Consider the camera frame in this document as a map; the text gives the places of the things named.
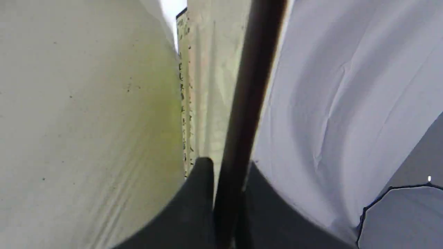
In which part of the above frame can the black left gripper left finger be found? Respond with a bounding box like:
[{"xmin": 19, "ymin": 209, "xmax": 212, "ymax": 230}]
[{"xmin": 116, "ymin": 157, "xmax": 215, "ymax": 249}]

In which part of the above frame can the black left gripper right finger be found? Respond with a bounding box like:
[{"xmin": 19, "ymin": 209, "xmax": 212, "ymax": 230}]
[{"xmin": 237, "ymin": 162, "xmax": 356, "ymax": 249}]

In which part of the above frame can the painted folding paper fan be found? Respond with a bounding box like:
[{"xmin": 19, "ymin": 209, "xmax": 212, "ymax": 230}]
[{"xmin": 175, "ymin": 0, "xmax": 288, "ymax": 249}]

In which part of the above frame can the grey backdrop cloth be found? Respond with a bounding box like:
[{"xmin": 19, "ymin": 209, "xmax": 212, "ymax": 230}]
[{"xmin": 251, "ymin": 0, "xmax": 442, "ymax": 249}]

